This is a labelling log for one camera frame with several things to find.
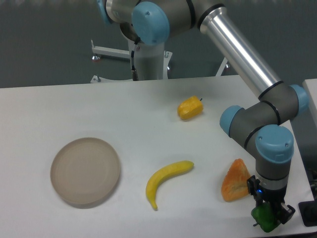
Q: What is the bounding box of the white side table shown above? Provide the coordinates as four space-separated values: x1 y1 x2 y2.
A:
303 78 317 120

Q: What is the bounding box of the black cable on pedestal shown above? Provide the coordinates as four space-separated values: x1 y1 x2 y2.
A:
130 36 142 81

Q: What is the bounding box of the green toy pepper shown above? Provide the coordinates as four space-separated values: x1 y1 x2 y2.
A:
251 203 280 233

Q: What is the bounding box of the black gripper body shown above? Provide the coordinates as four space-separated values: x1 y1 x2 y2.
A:
257 186 287 211

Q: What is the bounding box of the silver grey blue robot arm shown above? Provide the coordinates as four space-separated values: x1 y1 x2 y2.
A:
97 0 309 225

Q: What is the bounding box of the yellow toy banana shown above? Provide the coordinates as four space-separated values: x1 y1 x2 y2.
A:
145 160 194 211

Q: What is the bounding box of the yellow toy pepper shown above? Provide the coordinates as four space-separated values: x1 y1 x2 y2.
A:
177 96 204 120

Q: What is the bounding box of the black device at table edge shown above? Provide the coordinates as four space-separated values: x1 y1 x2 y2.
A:
298 201 317 227

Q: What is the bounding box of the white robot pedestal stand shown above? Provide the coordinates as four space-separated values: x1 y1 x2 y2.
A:
90 22 230 83

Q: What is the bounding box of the orange toy pastry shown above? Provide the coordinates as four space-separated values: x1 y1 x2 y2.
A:
221 158 251 202

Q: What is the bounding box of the beige round plate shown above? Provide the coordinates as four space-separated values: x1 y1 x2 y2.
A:
50 137 121 209

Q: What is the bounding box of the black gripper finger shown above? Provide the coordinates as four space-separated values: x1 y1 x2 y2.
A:
247 175 263 206
273 202 296 225

